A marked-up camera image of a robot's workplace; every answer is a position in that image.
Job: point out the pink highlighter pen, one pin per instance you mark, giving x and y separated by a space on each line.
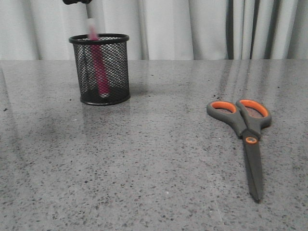
100 73

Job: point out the black mesh pen holder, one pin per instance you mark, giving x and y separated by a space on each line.
114 51

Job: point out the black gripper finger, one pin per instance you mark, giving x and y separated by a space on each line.
69 2

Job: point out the grey curtain backdrop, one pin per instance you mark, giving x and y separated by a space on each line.
159 29

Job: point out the grey orange scissors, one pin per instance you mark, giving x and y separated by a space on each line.
247 118

